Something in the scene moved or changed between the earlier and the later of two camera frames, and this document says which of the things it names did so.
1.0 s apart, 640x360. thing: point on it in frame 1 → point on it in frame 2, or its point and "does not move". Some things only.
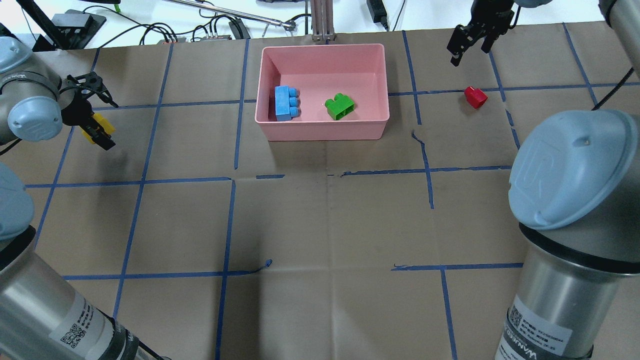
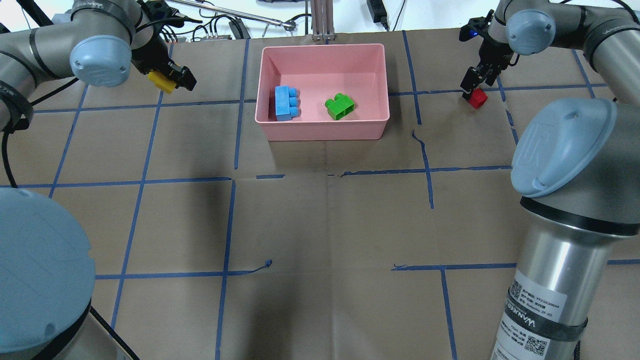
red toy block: [476, 97] does not move
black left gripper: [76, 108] → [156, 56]
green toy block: [342, 105] does not move
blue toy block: [287, 103] does not move
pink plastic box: [319, 72] does not move
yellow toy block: [107, 127] → [161, 81]
